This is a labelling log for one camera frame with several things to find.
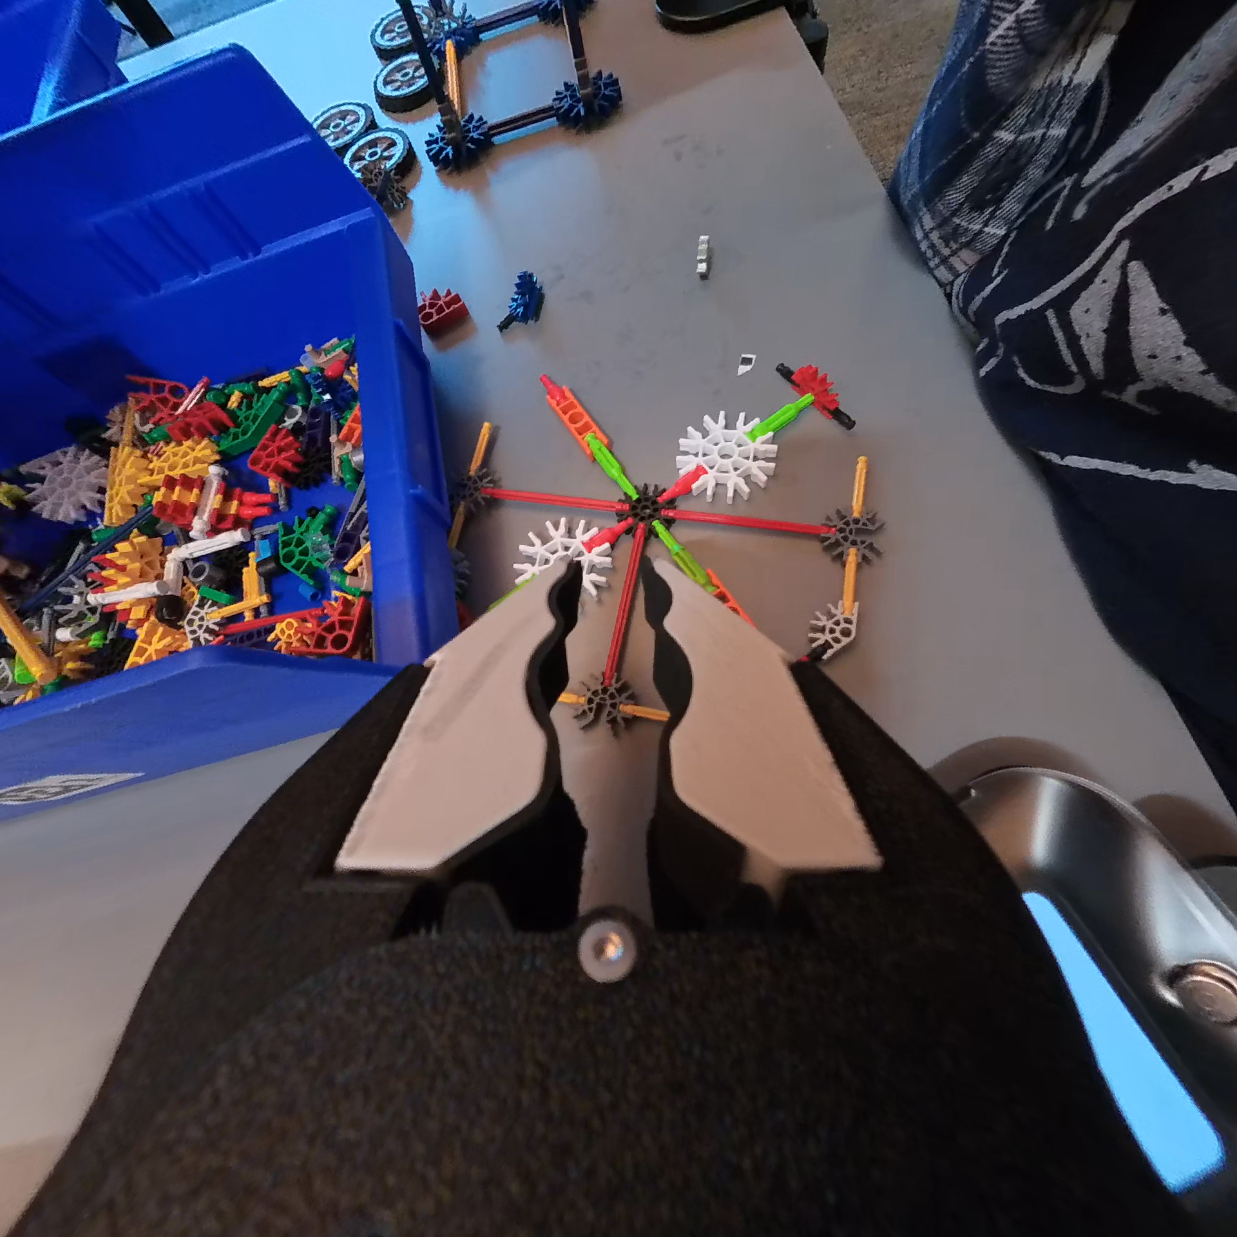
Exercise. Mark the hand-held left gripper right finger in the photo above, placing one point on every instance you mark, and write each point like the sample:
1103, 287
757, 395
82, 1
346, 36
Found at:
773, 772

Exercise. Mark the red wedge connector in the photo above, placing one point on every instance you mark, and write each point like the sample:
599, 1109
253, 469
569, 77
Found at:
444, 314

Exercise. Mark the spoked construction toy wheel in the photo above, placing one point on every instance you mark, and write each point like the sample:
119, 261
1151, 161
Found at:
645, 506

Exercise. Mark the blue connector with black rod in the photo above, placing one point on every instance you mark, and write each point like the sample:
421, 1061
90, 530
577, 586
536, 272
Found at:
526, 295

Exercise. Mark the person in dark printed shirt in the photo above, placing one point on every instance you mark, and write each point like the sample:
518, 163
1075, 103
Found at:
1140, 532

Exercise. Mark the blue construction toy car frame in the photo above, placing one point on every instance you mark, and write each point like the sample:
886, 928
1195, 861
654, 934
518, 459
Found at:
585, 101

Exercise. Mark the pile of colourful toy pieces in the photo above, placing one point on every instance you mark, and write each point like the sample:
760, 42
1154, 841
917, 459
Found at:
174, 483

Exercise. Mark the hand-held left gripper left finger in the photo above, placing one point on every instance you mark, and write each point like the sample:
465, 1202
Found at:
464, 763

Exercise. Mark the toy wheel pair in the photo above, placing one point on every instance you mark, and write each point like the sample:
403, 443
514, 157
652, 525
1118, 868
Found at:
377, 153

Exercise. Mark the short black rod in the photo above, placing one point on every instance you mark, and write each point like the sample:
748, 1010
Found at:
844, 421

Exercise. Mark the blue plastic storage bin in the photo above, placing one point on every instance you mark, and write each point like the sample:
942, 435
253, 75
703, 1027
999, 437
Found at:
58, 57
193, 221

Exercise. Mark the black oval stand base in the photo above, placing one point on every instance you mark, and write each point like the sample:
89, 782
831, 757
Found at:
715, 14

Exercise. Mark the small white clip piece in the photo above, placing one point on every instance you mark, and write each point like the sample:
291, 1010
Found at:
707, 256

